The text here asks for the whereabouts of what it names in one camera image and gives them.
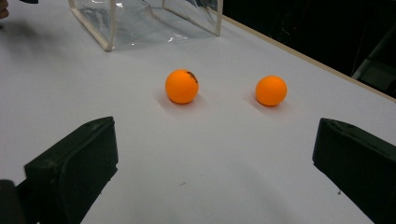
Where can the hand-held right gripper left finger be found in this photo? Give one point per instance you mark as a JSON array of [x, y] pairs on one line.
[[74, 168]]

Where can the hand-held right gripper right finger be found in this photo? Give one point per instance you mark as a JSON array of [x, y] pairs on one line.
[[358, 165]]

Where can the clear plastic bag beige trim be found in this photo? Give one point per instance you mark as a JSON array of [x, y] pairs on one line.
[[140, 25]]

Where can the plain orange ball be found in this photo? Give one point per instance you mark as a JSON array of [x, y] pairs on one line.
[[271, 90]]

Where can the orange ball with dark print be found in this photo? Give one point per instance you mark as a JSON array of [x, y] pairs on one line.
[[180, 88]]

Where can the grey metal beam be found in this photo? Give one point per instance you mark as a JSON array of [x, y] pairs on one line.
[[378, 71]]

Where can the wooden table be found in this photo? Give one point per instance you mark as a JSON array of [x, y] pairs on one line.
[[311, 60]]

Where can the white table sheet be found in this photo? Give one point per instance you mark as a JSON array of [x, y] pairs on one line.
[[199, 155]]

